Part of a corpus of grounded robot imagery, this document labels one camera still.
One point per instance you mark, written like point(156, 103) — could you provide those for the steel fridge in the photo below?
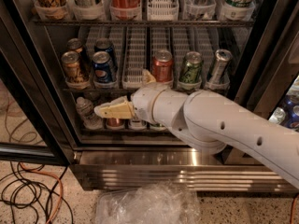
point(263, 67)

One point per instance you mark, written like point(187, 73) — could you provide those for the open glass fridge door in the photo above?
point(31, 129)

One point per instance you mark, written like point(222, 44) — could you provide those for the clear water bottle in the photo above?
point(85, 110)

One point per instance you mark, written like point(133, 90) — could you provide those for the front gold brown can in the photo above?
point(73, 67)

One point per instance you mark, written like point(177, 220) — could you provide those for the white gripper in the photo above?
point(144, 103)

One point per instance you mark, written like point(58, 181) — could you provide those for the copper can bottom shelf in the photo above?
point(114, 122)

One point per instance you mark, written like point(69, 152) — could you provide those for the rear gold brown can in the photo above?
point(76, 45)

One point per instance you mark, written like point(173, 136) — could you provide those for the silver slim can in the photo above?
point(221, 60)

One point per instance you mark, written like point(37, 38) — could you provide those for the clear plastic bag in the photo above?
point(160, 203)

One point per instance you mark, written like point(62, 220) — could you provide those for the red can middle shelf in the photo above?
point(162, 63)

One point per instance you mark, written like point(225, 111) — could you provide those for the dark drink bottle white cap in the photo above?
point(137, 124)

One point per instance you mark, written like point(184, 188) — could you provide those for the gold brown can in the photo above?
point(73, 67)
point(76, 45)

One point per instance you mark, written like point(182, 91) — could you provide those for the green can middle shelf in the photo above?
point(191, 67)

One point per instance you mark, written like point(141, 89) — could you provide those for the blue pepsi can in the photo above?
point(103, 67)
point(104, 44)

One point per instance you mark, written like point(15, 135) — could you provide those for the green can bottom shelf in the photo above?
point(157, 127)

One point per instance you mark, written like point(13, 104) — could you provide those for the blue can behind right door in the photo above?
point(292, 118)

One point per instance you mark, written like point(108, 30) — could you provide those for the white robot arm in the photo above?
point(208, 122)

